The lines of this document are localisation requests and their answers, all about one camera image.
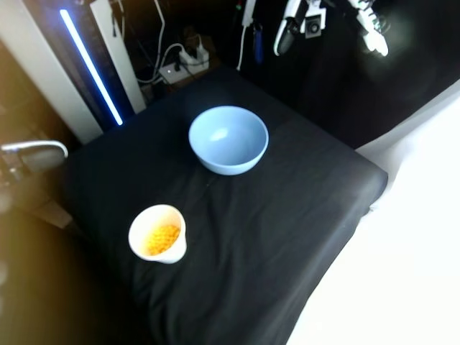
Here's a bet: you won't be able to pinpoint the white cup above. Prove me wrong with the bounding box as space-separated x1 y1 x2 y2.
128 203 188 265

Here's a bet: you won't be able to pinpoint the yellow corn kernels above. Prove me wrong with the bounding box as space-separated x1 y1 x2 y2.
143 224 181 257

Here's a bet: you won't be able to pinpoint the blue bowl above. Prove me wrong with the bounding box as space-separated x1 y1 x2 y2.
188 105 270 176

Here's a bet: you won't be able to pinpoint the wide white upright panel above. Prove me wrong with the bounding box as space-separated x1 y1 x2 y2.
0 0 105 145

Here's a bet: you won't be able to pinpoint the blue-white light strip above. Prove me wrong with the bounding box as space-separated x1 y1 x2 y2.
59 9 124 127

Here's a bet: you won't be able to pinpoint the black light strip panel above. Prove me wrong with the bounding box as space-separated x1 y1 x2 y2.
34 0 136 129

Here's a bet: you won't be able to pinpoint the narrow white upright panel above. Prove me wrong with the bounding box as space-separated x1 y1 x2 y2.
89 0 147 114

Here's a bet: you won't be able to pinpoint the white adapter box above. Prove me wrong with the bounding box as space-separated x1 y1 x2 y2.
159 63 190 84

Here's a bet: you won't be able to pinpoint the white power strip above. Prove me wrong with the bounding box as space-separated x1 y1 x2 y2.
178 34 210 72

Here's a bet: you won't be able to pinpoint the black tablecloth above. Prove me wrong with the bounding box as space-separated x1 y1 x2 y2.
63 66 389 345

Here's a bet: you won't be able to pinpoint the blue hanging tool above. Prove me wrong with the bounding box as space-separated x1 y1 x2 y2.
252 24 264 65

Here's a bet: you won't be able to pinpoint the white backdrop cloth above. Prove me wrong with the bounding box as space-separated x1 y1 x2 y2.
287 77 460 345

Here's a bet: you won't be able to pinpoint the white cable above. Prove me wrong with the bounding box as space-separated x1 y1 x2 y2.
136 0 188 86

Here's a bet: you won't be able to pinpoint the white hanging pendant with cable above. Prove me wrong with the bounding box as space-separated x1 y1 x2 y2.
236 0 257 72

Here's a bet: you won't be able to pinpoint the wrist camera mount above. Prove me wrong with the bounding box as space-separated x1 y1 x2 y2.
304 9 327 40

